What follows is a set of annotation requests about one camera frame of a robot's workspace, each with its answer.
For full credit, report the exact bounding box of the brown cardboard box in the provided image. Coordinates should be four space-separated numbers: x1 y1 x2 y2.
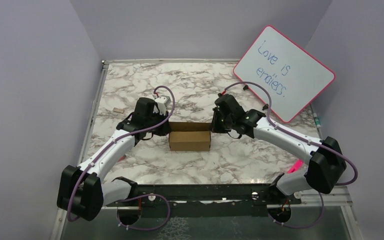
168 121 211 152

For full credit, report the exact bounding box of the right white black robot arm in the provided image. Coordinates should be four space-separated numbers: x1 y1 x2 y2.
210 94 347 204

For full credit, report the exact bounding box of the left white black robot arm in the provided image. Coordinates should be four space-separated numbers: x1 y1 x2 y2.
56 95 172 221

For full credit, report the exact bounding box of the black whiteboard clip lower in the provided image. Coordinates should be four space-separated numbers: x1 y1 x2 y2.
262 103 269 111

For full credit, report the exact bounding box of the pink grey eraser block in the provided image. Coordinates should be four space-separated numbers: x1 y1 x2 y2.
118 155 126 162

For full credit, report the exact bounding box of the pink framed whiteboard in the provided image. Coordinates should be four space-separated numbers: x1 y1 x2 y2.
233 25 336 123

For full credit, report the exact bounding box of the pink marker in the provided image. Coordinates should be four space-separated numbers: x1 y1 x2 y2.
287 159 304 174

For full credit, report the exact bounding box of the green capped marker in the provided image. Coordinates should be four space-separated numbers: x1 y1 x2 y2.
313 112 321 128

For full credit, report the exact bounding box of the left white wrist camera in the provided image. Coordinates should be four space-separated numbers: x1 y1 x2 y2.
152 95 172 116

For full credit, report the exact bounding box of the aluminium table frame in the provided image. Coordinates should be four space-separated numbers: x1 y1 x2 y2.
59 60 361 240

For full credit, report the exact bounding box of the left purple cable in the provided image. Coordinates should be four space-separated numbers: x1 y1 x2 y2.
66 85 176 232

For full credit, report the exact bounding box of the purple cable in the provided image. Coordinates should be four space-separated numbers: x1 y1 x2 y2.
217 81 359 230
66 85 176 232

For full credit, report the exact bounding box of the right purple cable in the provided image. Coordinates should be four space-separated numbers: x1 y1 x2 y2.
217 81 359 230

